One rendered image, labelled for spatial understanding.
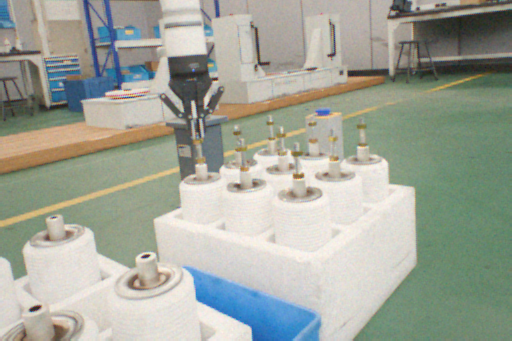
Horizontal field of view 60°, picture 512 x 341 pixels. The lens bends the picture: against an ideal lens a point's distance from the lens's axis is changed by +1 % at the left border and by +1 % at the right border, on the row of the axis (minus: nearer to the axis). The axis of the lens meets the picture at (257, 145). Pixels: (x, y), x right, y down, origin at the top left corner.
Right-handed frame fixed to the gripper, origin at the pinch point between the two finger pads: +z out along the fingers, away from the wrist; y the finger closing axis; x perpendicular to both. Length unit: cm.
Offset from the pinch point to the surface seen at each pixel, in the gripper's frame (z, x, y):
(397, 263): 30.3, -17.2, 33.4
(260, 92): 21, 261, 116
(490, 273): 35, -22, 52
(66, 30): -68, 646, -34
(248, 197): 11.0, -14.8, 4.4
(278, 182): 11.7, -8.2, 13.1
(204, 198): 12.9, -4.7, -1.1
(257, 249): 17.8, -21.1, 3.0
